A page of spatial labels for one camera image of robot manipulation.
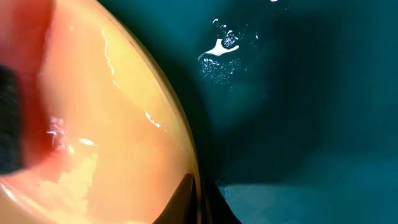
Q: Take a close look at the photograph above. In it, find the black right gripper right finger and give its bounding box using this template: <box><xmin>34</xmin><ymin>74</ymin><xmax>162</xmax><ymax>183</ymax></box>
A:
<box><xmin>201</xmin><ymin>177</ymin><xmax>242</xmax><ymax>224</ymax></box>

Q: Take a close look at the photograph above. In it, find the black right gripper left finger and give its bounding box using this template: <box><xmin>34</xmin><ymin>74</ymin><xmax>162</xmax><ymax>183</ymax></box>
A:
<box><xmin>154</xmin><ymin>174</ymin><xmax>197</xmax><ymax>224</ymax></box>

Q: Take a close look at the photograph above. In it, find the yellow plate with red stain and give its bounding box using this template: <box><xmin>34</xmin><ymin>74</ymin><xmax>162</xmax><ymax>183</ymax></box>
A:
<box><xmin>1</xmin><ymin>1</ymin><xmax>201</xmax><ymax>224</ymax></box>

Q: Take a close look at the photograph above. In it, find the orange and green sponge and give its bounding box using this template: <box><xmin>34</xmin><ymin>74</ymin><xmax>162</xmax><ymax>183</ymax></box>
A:
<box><xmin>1</xmin><ymin>0</ymin><xmax>53</xmax><ymax>175</ymax></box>

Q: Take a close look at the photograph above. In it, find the blue plastic tray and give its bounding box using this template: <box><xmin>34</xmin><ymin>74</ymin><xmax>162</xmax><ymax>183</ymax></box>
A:
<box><xmin>103</xmin><ymin>0</ymin><xmax>397</xmax><ymax>223</ymax></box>

